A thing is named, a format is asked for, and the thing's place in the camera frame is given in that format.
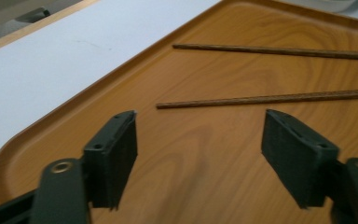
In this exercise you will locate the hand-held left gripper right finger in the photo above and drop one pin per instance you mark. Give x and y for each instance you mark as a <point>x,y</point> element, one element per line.
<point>295,158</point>

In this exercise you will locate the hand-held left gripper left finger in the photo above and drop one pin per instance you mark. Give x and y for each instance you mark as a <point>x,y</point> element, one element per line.
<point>113,161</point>

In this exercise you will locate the dark wooden chopstick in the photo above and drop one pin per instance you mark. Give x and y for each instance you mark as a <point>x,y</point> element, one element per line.
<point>276,50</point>
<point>261,99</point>

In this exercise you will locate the brown wooden serving tray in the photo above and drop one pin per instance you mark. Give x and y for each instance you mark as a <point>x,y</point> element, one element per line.
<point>223,146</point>

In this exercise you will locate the light wooden table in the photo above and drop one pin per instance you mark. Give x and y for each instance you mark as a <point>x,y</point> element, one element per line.
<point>28,31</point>

